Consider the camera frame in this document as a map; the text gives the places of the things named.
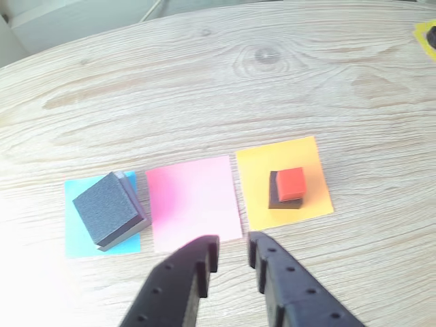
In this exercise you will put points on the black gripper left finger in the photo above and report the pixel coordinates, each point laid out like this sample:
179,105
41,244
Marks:
170,293

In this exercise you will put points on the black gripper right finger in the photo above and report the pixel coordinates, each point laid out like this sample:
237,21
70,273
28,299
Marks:
299,299

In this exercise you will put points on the large grey foam block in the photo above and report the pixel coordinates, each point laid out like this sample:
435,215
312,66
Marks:
131,235

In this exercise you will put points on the small black foam block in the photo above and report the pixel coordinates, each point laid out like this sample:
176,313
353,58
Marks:
272,199

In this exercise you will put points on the medium dark foam block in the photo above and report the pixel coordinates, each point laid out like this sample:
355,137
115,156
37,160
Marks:
105,204

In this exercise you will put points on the red cube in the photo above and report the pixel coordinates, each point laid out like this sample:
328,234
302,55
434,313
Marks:
290,184

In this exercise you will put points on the pink paper sheet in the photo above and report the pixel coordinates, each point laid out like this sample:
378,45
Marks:
194,201

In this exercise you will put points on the blue paper sheet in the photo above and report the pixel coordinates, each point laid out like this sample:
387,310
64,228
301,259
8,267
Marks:
73,245

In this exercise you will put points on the orange paper sheet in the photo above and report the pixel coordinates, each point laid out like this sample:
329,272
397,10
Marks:
252,170

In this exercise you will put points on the yellow tape square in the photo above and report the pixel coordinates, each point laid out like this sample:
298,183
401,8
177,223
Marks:
420,35

